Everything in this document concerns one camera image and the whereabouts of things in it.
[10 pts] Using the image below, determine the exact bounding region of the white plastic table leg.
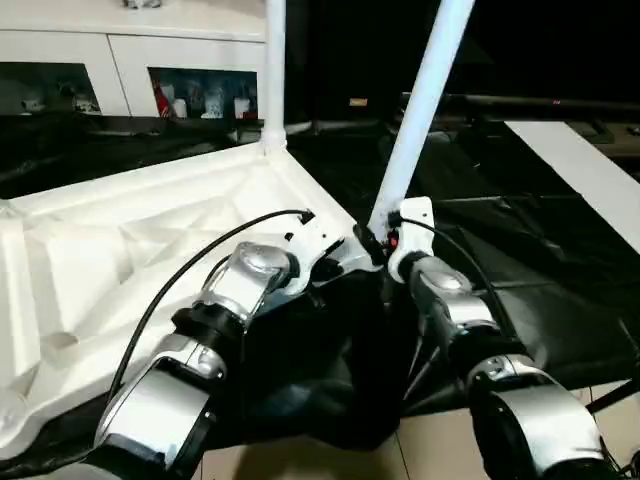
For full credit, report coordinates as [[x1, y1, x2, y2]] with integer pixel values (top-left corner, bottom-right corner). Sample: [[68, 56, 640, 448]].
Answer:
[[258, 0, 293, 159], [366, 0, 478, 243]]

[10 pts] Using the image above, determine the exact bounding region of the white plastic table top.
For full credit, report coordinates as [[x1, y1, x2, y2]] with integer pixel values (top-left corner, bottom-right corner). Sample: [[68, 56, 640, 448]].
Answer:
[[0, 145, 383, 463]]

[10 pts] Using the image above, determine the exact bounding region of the black plastic mat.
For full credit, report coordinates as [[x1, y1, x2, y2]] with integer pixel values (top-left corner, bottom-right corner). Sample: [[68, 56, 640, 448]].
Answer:
[[0, 112, 640, 466]]

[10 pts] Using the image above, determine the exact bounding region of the white flat panel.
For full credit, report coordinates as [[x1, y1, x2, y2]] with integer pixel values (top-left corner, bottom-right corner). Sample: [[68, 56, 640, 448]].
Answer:
[[504, 119, 640, 253]]

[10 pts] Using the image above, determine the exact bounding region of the black stand leg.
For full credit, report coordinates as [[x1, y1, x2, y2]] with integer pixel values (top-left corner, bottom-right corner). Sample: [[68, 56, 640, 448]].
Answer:
[[588, 378, 640, 417]]

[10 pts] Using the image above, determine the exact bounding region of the white glass-door cabinet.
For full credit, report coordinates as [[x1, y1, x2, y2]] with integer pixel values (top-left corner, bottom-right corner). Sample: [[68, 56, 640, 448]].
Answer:
[[0, 0, 273, 123]]

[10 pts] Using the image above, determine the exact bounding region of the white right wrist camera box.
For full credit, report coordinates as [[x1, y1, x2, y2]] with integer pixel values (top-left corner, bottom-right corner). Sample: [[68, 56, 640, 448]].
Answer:
[[384, 196, 437, 285]]

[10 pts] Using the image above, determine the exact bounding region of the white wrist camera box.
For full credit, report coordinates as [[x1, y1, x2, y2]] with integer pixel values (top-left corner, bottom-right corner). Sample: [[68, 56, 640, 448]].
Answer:
[[280, 214, 349, 303], [384, 196, 437, 285]]

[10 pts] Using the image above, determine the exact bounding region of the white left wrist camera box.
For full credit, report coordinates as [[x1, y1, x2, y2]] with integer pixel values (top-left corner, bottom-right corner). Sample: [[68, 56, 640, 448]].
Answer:
[[280, 214, 349, 303]]

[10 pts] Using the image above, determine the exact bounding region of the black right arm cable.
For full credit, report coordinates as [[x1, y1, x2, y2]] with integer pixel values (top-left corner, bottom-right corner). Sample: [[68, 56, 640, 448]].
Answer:
[[398, 218, 513, 346]]

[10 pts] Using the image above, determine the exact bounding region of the dark horizontal rail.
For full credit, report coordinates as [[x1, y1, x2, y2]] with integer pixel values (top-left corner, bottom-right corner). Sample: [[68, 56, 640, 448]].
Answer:
[[398, 92, 640, 115]]

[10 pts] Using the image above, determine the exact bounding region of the black floor cable bundle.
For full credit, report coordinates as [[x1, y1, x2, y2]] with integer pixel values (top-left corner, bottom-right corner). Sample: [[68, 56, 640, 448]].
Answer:
[[614, 445, 640, 480]]

